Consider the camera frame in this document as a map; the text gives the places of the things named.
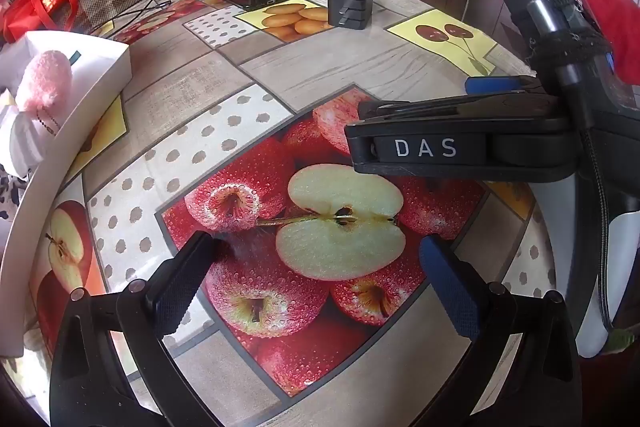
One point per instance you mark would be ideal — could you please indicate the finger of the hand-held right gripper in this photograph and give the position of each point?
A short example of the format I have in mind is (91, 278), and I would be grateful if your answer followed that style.
(495, 83)
(450, 109)

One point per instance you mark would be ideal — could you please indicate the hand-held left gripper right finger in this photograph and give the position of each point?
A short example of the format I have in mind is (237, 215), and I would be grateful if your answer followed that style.
(450, 287)

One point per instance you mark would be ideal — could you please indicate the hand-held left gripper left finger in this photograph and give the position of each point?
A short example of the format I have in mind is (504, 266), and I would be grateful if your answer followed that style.
(175, 292)

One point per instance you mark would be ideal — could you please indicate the black and white patterned cloth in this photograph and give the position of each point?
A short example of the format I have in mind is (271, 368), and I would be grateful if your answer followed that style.
(7, 197)

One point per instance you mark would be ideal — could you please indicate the white cardboard box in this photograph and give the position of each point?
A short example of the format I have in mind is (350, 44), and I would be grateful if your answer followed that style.
(100, 62)

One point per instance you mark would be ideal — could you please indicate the pink plush doll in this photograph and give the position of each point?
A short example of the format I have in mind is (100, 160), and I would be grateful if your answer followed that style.
(45, 79)

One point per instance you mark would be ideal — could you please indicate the black charger block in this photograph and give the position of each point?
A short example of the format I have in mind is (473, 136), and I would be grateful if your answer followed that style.
(350, 4)

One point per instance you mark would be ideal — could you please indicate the fruit print tablecloth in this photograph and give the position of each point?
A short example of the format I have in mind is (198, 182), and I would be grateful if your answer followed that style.
(300, 57)

